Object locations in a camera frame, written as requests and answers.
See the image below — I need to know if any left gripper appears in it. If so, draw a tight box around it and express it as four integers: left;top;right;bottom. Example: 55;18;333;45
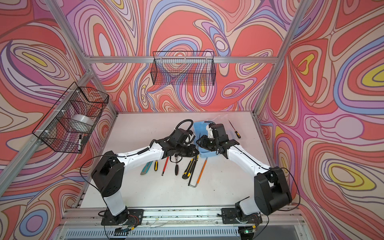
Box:
175;145;201;158

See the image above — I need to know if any left wire basket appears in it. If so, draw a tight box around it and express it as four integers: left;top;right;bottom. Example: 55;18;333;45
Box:
33;83;109;154

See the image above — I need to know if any red hex key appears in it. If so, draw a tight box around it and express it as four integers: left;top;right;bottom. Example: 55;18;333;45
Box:
161;157;170;176

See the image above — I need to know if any back wire basket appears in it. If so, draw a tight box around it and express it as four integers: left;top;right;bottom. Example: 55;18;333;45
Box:
151;50;216;86

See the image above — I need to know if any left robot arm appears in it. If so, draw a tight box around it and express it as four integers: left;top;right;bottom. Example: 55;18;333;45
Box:
89;119;199;225

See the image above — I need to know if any teal utility knife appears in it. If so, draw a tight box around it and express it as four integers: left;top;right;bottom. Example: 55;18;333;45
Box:
141;162;153;175

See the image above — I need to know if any blue plastic tool box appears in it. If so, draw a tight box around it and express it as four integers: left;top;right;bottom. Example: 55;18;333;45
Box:
192;113;238;159

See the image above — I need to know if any black hex key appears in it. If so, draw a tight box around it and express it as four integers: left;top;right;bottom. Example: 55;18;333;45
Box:
188;155;199;186

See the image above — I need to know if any black marker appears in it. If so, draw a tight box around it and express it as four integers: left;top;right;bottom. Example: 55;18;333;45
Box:
78;135;82;153

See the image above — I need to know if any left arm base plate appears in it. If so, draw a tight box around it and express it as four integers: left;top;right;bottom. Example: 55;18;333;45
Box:
101;209;144;227

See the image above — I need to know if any yellow black utility knife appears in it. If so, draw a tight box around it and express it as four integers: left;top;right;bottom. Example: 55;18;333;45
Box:
182;157;197;180

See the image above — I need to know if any aluminium front rail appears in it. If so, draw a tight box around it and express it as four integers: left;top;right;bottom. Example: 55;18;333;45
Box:
52;206;314;240

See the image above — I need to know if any silver tape roll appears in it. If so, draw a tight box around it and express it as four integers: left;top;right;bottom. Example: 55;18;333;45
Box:
71;114;94;126

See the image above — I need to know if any wire basket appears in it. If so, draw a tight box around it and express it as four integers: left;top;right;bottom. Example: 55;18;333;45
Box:
151;50;216;86
33;83;109;154

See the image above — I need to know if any orange black screwdriver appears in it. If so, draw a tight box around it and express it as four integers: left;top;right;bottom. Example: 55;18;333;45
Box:
197;158;208;184

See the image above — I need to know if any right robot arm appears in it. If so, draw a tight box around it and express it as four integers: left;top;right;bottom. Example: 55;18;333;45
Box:
197;121;293;221

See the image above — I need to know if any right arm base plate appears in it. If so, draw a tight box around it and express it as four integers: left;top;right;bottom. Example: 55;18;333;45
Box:
217;208;263;226

